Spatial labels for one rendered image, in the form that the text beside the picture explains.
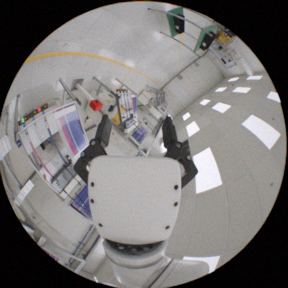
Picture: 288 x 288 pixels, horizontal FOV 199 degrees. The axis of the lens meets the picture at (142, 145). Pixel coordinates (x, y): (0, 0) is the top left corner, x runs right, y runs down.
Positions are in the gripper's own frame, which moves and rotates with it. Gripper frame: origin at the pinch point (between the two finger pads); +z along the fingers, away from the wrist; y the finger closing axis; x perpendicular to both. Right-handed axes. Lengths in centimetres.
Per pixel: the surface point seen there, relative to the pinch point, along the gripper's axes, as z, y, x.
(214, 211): -76, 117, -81
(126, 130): 78, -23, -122
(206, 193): -48, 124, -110
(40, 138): 9, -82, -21
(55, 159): -2, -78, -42
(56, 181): -22, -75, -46
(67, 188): -28, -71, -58
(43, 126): 18, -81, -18
